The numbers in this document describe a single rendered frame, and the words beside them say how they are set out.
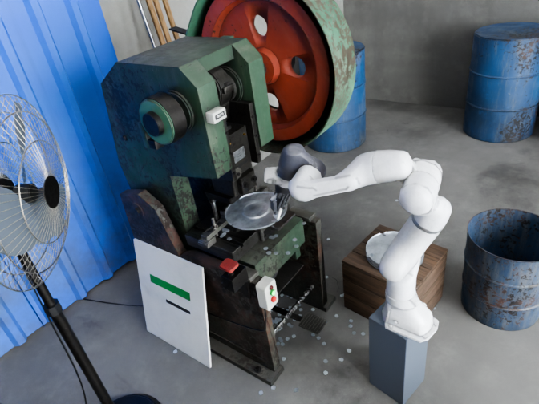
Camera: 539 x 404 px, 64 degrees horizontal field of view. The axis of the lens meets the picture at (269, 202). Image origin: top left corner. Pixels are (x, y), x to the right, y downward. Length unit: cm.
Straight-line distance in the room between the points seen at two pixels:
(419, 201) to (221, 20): 127
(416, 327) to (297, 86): 114
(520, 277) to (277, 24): 158
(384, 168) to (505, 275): 105
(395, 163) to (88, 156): 194
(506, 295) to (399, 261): 90
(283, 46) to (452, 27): 300
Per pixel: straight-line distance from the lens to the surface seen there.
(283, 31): 199
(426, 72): 500
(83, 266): 304
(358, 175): 145
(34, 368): 288
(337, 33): 186
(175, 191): 201
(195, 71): 164
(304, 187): 150
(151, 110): 164
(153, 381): 247
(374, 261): 226
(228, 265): 176
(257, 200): 206
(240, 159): 189
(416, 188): 140
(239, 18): 212
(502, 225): 262
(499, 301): 243
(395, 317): 185
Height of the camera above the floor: 189
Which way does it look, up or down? 33 degrees down
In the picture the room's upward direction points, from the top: 9 degrees counter-clockwise
